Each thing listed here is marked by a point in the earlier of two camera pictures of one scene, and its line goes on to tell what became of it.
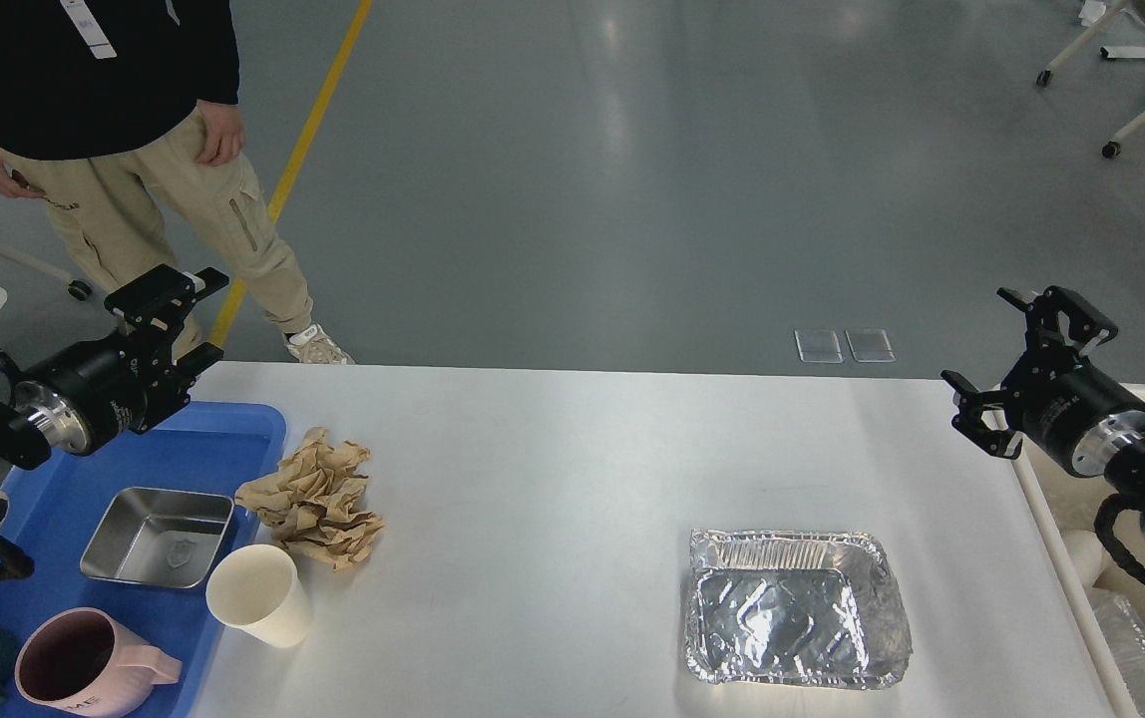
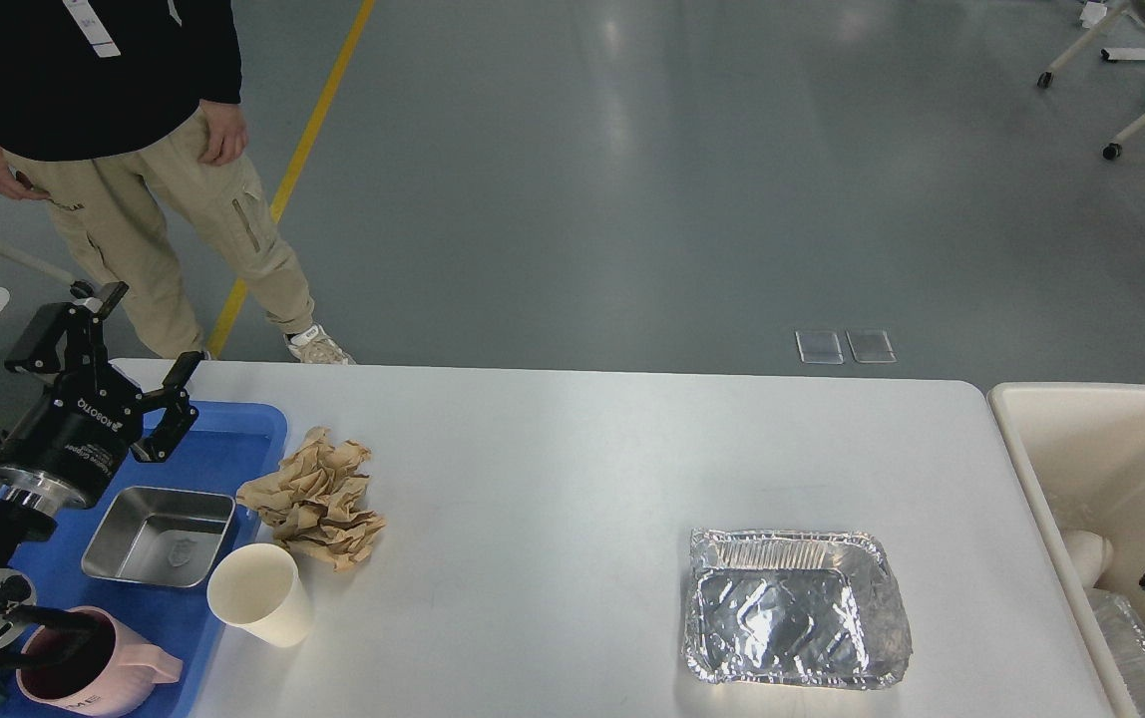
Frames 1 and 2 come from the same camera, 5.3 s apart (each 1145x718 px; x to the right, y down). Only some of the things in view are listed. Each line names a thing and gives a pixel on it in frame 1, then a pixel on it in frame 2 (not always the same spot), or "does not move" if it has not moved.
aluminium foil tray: x=795 y=609 does not move
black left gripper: x=117 y=382 -> x=85 y=428
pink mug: x=79 y=662 does not move
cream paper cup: x=255 y=589 does not move
